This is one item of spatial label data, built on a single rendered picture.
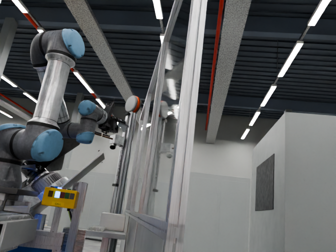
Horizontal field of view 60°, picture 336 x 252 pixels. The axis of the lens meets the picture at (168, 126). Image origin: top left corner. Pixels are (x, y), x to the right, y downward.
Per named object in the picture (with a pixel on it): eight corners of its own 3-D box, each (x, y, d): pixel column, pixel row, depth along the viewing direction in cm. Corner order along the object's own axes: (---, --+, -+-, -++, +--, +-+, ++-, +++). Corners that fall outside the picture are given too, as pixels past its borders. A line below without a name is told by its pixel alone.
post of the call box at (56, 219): (57, 232, 148) (62, 207, 152) (56, 232, 145) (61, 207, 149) (51, 231, 148) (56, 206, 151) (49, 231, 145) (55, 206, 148)
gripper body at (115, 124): (106, 134, 156) (94, 128, 145) (107, 119, 159) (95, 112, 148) (119, 133, 154) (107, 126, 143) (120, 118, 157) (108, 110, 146)
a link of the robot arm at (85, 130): (75, 144, 139) (80, 122, 142) (95, 145, 135) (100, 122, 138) (65, 139, 132) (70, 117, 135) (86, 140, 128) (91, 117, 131)
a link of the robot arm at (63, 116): (14, 35, 118) (49, 142, 137) (35, 33, 114) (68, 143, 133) (34, 31, 128) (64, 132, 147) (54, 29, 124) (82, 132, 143)
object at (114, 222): (123, 230, 212) (125, 214, 215) (123, 232, 196) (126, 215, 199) (99, 227, 209) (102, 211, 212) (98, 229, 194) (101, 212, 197)
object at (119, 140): (119, 147, 242) (121, 137, 244) (124, 146, 237) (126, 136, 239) (109, 144, 235) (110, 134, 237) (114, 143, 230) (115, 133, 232)
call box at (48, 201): (75, 211, 156) (79, 191, 159) (72, 211, 146) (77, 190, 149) (44, 207, 153) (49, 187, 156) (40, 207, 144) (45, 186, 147)
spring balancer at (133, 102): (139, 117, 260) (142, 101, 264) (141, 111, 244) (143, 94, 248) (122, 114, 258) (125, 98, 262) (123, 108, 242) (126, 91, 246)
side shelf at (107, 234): (122, 234, 213) (123, 230, 214) (124, 239, 179) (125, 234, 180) (89, 230, 210) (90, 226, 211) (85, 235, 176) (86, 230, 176)
